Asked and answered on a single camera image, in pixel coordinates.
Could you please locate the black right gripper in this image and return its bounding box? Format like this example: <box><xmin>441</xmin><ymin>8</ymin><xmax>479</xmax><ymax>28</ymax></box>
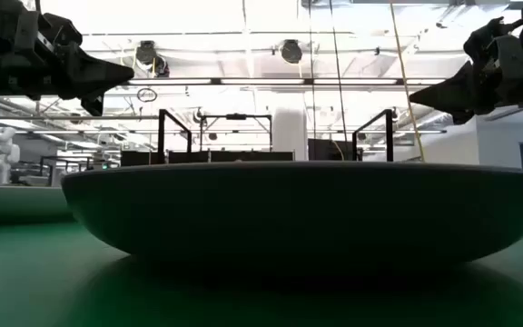
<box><xmin>408</xmin><ymin>0</ymin><xmax>523</xmax><ymax>126</ymax></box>

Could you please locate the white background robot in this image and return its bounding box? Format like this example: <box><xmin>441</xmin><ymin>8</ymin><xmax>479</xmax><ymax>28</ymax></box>
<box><xmin>0</xmin><ymin>126</ymin><xmax>22</xmax><ymax>185</ymax></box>

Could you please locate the black hanging cable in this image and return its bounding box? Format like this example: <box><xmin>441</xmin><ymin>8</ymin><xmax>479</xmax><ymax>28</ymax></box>
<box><xmin>328</xmin><ymin>0</ymin><xmax>350</xmax><ymax>143</ymax></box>
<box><xmin>307</xmin><ymin>0</ymin><xmax>318</xmax><ymax>141</ymax></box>

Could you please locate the black background rig frame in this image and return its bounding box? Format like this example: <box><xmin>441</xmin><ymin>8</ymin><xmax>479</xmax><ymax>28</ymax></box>
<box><xmin>199</xmin><ymin>113</ymin><xmax>274</xmax><ymax>153</ymax></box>

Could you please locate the black wire dish rack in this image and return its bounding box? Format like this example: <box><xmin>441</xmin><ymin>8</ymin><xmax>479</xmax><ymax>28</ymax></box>
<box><xmin>157</xmin><ymin>108</ymin><xmax>395</xmax><ymax>164</ymax></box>

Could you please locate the dark deep plate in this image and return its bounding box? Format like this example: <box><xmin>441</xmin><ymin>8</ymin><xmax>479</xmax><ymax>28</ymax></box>
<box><xmin>60</xmin><ymin>161</ymin><xmax>523</xmax><ymax>267</ymax></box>

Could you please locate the light green plate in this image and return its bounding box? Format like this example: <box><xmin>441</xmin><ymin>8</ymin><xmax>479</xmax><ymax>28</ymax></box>
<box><xmin>0</xmin><ymin>183</ymin><xmax>74</xmax><ymax>224</ymax></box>

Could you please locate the yellow hanging cable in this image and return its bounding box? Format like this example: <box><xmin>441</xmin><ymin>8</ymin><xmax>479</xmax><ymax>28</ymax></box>
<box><xmin>389</xmin><ymin>0</ymin><xmax>427</xmax><ymax>163</ymax></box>

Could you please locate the black background box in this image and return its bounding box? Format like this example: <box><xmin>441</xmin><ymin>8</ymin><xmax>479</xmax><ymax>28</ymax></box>
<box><xmin>307</xmin><ymin>137</ymin><xmax>364</xmax><ymax>163</ymax></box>

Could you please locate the coiled black cable loop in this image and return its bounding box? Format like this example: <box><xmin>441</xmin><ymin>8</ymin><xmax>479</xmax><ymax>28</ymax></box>
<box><xmin>135</xmin><ymin>86</ymin><xmax>159</xmax><ymax>104</ymax></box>

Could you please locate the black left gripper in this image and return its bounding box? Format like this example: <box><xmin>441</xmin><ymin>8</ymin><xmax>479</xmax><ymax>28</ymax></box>
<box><xmin>0</xmin><ymin>0</ymin><xmax>136</xmax><ymax>117</ymax></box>

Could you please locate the white building pillar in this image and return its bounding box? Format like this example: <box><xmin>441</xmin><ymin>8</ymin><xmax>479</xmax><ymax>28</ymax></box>
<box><xmin>271</xmin><ymin>106</ymin><xmax>309</xmax><ymax>163</ymax></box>

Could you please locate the long ceiling light bar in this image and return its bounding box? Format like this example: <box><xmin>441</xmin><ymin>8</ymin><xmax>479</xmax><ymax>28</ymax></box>
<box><xmin>124</xmin><ymin>77</ymin><xmax>447</xmax><ymax>87</ymax></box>

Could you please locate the black ceiling cable reel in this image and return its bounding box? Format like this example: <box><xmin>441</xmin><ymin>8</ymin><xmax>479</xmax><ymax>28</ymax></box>
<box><xmin>134</xmin><ymin>40</ymin><xmax>160</xmax><ymax>66</ymax></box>
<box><xmin>280</xmin><ymin>38</ymin><xmax>304</xmax><ymax>65</ymax></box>

